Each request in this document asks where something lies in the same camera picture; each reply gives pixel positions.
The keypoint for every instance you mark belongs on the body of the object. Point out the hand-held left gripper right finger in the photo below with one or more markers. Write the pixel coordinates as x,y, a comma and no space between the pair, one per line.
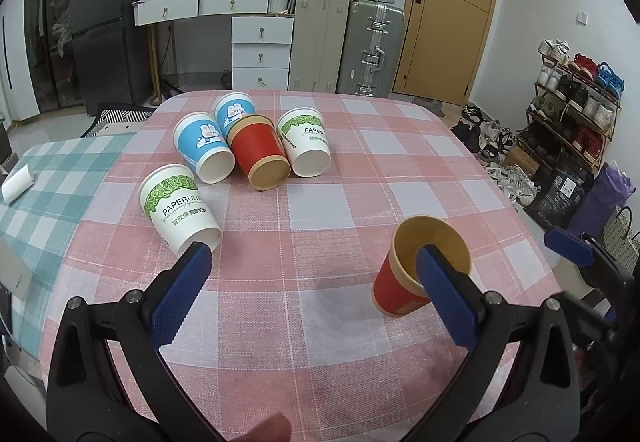
445,292

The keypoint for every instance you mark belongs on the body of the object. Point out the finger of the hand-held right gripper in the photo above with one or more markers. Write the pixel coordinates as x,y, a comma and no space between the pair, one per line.
570,246

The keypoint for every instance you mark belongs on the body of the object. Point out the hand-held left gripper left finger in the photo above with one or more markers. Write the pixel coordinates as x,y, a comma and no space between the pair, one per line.
182,294

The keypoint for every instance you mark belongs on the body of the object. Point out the red paper cup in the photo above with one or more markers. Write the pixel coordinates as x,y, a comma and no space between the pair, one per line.
252,144
395,287

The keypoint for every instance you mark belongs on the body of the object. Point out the white green-leaf paper cup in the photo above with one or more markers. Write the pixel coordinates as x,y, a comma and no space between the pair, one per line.
175,204
305,142

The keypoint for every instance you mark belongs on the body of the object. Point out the blue rabbit paper cup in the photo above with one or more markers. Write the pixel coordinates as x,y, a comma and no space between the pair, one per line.
232,109
200,142

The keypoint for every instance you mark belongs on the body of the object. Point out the person's left hand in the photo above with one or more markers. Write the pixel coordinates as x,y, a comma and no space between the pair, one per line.
265,429

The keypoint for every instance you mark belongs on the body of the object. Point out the white woven basket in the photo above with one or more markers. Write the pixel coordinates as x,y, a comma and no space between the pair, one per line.
622,237

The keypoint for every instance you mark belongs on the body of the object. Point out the black printed sack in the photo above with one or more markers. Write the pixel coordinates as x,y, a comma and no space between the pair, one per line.
562,192

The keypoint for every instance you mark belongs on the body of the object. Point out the purple plastic bag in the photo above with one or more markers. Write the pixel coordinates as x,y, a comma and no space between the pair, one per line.
602,199

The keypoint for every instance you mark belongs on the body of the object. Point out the brown cardboard box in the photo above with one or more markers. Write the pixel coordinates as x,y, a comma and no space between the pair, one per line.
522,162

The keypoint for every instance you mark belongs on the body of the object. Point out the group of assorted shoes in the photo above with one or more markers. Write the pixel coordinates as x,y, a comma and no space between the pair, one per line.
505,172

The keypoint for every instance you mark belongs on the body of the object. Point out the pink checkered tablecloth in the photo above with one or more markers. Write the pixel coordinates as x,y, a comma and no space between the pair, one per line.
310,242

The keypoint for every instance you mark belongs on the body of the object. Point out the wooden shoe rack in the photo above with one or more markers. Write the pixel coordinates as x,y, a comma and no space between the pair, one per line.
567,104

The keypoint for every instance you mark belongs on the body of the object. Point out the green checkered cloth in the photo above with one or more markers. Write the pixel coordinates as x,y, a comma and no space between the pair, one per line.
55,182

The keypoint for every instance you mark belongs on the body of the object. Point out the striped floor rug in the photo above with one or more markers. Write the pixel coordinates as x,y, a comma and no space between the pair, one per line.
120,119

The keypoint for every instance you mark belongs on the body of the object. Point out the white drawer unit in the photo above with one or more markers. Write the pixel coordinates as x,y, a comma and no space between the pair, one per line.
261,52

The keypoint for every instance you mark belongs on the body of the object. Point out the silver suitcase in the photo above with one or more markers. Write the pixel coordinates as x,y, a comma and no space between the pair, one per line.
372,47

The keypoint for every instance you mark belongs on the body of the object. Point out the wooden door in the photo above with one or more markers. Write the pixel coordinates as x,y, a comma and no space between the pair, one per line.
450,12

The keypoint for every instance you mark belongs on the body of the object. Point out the white suitcase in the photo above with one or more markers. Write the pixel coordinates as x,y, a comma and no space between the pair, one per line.
320,39

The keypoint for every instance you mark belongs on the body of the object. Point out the white vanity desk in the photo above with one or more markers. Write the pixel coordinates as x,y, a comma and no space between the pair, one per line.
200,4

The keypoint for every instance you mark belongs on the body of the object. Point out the black refrigerator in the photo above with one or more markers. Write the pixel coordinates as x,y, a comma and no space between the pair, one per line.
112,12

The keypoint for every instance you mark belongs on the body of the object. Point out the glass door cabinet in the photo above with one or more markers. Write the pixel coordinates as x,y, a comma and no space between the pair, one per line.
50,22

